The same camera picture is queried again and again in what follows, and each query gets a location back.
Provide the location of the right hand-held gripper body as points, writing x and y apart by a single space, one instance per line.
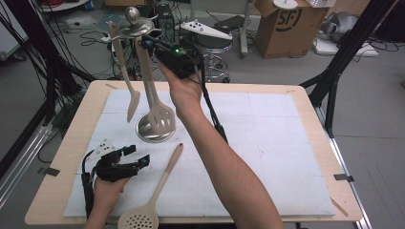
178 58

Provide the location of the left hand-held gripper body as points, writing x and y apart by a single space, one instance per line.
111 170

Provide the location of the beige skimmer spoon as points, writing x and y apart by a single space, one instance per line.
165 171

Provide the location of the metal utensil stand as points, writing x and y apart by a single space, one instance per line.
133 14

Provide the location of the beige solid spatula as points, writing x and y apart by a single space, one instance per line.
122 63

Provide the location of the beige slotted spatula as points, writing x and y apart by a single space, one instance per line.
162 120

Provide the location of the person's left hand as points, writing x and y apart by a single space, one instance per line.
106 192

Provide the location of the person's right hand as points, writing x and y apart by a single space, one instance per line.
184 92

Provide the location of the wooden table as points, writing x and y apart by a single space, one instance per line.
79 133

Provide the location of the black tape piece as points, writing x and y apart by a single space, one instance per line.
344 177
51 171

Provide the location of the white foam mat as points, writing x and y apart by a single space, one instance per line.
254 133

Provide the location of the cardboard box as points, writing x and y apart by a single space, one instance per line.
286 35

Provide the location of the white round disc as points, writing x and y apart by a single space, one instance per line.
285 3

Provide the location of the grey appliance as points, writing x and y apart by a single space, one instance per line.
340 25

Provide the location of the aluminium rail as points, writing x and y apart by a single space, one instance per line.
347 178
25 152

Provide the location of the black metal frame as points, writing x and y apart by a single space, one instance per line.
47 47
350 41

